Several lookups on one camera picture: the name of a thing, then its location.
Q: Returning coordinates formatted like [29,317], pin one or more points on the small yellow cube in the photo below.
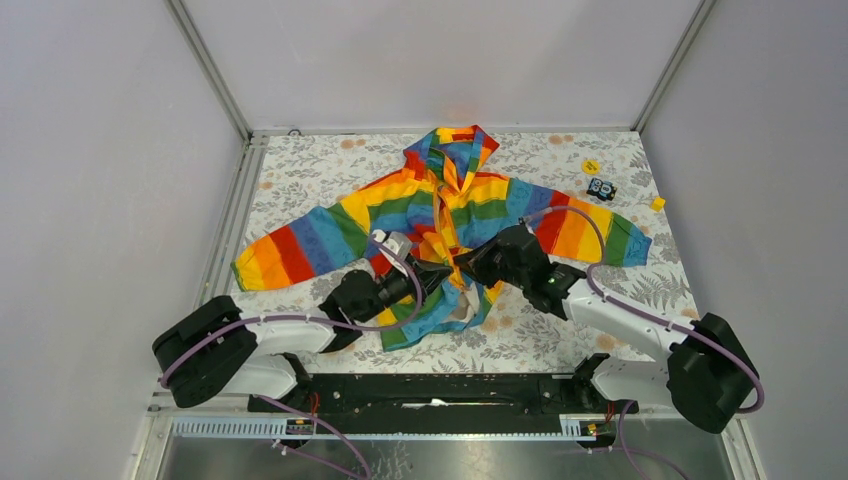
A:
[658,204]

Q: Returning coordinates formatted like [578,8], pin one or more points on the yellow round token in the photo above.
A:
[591,167]

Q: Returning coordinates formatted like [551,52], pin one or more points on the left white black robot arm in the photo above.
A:
[218,350]

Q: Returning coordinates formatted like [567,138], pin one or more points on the rainbow striped hooded jacket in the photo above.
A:
[445,202]

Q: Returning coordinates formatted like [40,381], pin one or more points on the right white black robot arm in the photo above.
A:
[697,367]

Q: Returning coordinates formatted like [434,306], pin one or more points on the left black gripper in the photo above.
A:
[428,274]

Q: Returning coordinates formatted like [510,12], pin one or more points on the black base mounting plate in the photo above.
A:
[536,394]

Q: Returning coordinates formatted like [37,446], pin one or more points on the floral patterned table mat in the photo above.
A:
[299,173]

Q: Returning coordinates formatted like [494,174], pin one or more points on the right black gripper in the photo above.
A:
[475,262]

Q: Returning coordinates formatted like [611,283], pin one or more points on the perforated aluminium rail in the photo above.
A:
[413,425]

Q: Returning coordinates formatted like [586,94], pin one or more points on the small black printed card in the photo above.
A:
[602,190]

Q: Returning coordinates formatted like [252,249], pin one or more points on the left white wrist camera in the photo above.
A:
[394,246]

